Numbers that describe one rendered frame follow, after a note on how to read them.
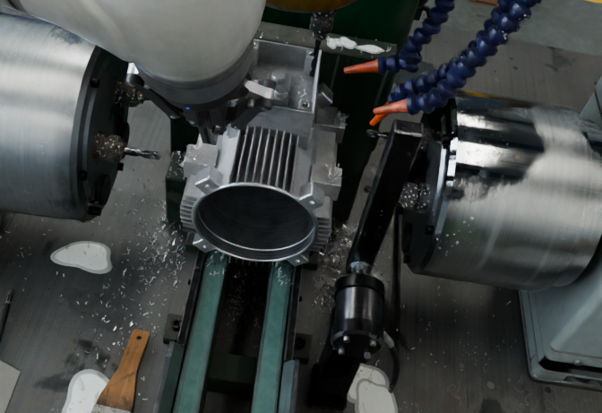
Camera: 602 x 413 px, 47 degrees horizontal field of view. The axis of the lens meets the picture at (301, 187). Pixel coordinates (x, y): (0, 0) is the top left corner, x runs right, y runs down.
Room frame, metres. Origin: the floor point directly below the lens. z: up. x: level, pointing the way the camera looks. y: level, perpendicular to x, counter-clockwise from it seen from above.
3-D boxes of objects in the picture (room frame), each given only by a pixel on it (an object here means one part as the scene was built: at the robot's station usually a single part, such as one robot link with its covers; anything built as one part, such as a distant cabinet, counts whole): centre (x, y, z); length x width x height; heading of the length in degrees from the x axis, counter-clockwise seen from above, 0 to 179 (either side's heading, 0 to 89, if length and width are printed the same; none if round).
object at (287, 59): (0.65, 0.06, 1.11); 0.12 x 0.11 x 0.07; 4
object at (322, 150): (0.61, 0.05, 1.02); 0.20 x 0.19 x 0.19; 4
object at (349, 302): (0.60, -0.12, 0.92); 0.45 x 0.13 x 0.24; 4
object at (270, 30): (0.76, 0.06, 0.97); 0.30 x 0.11 x 0.34; 94
